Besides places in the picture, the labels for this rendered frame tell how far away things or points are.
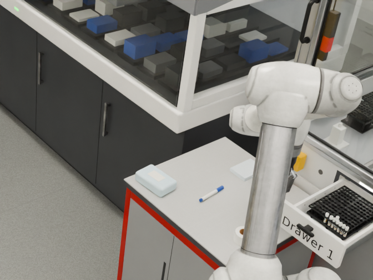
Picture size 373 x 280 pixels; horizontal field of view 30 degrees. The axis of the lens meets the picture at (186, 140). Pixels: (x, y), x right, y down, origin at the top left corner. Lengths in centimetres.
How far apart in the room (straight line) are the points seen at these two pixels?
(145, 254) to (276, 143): 112
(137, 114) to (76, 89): 51
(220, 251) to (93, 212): 139
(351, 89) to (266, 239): 48
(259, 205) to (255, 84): 34
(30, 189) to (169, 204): 140
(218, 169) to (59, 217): 114
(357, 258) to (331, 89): 113
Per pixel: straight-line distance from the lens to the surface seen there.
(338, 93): 193
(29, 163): 414
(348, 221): 261
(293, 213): 255
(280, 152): 195
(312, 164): 287
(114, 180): 369
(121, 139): 351
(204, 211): 270
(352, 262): 294
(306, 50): 273
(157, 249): 282
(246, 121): 245
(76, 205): 384
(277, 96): 191
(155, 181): 273
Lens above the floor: 246
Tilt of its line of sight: 34 degrees down
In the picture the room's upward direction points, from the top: 9 degrees clockwise
